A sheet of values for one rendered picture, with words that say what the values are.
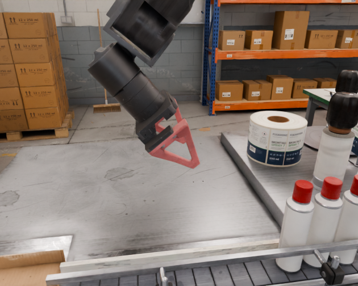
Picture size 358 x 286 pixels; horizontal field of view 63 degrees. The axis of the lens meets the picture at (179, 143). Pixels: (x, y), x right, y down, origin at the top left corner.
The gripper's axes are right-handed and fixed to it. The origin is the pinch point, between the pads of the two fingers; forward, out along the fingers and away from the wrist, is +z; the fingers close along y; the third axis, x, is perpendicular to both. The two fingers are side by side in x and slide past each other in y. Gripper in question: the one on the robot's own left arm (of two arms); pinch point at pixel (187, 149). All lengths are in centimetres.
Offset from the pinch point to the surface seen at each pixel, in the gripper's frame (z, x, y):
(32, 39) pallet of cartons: -73, 88, 295
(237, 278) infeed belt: 29.4, 10.5, -1.3
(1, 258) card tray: -2, 51, 13
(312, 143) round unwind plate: 60, -31, 57
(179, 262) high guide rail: 15.2, 14.9, -3.2
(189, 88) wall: 117, -5, 440
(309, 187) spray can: 21.3, -12.1, -0.8
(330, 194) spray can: 26.2, -14.4, -0.4
